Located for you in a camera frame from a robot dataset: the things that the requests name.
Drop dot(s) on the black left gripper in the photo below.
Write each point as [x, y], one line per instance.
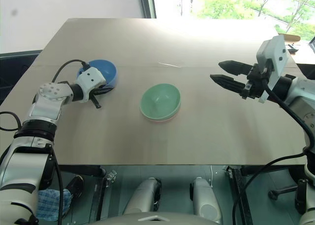
[96, 90]

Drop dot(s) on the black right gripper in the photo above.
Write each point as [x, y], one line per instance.
[256, 86]

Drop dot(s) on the blue bowl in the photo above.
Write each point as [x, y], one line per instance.
[109, 71]

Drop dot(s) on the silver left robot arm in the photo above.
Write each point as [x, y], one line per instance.
[46, 104]

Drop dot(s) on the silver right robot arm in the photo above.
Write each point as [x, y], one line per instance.
[302, 92]

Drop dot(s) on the green bowl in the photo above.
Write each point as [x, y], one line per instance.
[160, 100]

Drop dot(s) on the pink bowl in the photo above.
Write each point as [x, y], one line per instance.
[160, 121]

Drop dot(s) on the small black object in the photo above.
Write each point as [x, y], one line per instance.
[292, 49]

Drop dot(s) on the brown cardboard box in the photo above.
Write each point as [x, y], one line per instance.
[290, 36]

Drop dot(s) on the metal table clamp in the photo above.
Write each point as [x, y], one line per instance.
[112, 177]

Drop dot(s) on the dark blue cabinet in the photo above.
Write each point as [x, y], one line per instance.
[14, 67]

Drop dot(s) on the black shoe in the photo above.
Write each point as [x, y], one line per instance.
[75, 185]

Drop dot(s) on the silver robot leg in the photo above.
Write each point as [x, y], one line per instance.
[142, 195]
[205, 198]

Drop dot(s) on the black table leg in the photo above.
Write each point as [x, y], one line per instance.
[240, 193]

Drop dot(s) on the blue plaid trouser leg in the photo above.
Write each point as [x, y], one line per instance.
[50, 204]

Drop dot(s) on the black chair base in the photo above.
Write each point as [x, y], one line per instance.
[283, 191]

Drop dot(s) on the grey robot torso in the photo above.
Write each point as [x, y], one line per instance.
[157, 218]

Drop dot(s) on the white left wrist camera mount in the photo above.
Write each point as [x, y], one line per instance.
[91, 78]

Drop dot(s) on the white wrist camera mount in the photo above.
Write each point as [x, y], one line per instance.
[91, 78]
[276, 55]

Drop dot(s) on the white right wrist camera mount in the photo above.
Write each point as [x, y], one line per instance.
[276, 55]

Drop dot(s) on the black table frame bar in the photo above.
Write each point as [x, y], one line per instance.
[83, 170]

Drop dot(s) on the dark window frame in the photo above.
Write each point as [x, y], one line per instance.
[147, 2]

